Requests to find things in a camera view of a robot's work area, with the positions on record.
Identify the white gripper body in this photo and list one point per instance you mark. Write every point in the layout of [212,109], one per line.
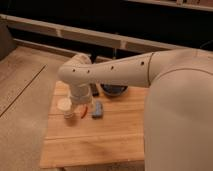
[80,94]

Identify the red chili pepper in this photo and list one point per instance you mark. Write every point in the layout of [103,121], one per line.
[84,111]

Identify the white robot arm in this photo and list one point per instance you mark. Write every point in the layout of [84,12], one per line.
[178,112]

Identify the small dark brown object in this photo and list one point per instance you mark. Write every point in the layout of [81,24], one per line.
[94,90]

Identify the blue sponge block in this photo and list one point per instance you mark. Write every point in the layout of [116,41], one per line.
[98,111]

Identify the dark blue bowl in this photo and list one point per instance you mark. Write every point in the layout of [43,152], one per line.
[113,90]

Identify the wooden board table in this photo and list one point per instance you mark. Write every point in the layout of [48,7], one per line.
[83,140]

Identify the metal shelf rail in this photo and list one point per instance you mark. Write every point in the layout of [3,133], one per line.
[65,37]

